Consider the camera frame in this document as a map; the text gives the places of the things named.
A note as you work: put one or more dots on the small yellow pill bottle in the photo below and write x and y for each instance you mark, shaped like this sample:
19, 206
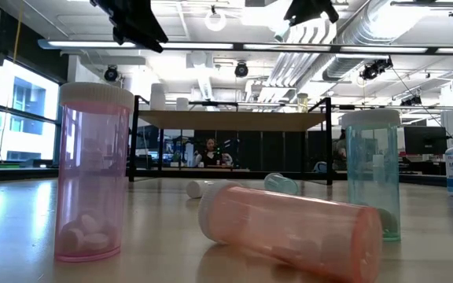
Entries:
302, 103

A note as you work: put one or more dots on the orange-red pill vial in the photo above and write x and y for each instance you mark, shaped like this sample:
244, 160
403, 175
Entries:
289, 232

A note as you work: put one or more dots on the silver ventilation duct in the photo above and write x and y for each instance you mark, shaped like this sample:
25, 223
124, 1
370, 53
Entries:
352, 63

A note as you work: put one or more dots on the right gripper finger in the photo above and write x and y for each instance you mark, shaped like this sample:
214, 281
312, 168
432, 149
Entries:
311, 9

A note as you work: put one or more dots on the black aluminium table frame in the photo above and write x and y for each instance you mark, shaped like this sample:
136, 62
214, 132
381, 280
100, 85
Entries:
34, 173

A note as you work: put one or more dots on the large window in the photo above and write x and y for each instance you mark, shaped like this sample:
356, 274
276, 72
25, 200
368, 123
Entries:
26, 114

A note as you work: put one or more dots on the pink pill vial white cap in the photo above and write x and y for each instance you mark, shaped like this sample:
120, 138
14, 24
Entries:
93, 177

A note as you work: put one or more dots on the wooden shelf black metal frame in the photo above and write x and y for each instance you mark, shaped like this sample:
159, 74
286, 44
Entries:
230, 120

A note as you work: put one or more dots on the translucent white pill bottle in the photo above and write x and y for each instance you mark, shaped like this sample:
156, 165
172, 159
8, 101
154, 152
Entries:
157, 96

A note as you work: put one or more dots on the black computer monitor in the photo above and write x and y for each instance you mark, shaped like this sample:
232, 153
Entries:
425, 139

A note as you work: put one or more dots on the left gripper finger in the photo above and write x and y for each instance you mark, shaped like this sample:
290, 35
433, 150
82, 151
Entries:
136, 21

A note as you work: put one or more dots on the person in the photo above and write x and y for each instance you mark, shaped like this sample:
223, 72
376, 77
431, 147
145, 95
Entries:
211, 155
338, 149

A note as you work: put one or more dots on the white yellow Dramamine tube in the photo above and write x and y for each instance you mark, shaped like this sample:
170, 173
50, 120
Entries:
196, 189

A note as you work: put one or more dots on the long ceiling light bar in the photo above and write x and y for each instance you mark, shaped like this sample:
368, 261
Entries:
195, 45

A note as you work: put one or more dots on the black track spotlight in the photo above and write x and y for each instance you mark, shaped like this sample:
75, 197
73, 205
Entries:
111, 74
410, 101
376, 68
241, 70

